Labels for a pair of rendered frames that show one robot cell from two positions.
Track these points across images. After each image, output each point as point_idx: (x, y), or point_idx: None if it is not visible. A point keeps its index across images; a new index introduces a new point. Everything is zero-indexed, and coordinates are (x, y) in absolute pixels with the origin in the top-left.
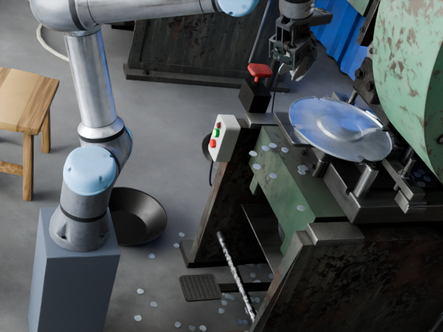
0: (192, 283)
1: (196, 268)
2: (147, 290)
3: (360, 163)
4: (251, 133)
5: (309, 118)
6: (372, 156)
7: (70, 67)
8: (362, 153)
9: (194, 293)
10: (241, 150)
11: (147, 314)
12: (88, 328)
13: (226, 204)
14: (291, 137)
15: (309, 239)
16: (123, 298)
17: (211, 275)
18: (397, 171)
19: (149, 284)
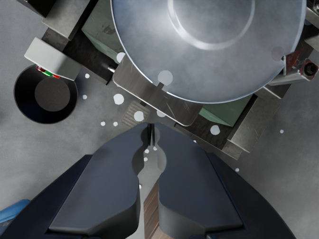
0: (130, 118)
1: (110, 79)
2: (104, 119)
3: (286, 75)
4: (76, 37)
5: (162, 34)
6: (287, 29)
7: None
8: (273, 37)
9: (136, 124)
10: (81, 50)
11: (118, 131)
12: None
13: (101, 63)
14: (176, 118)
15: (237, 147)
16: (101, 135)
17: (133, 102)
18: (312, 6)
19: (101, 114)
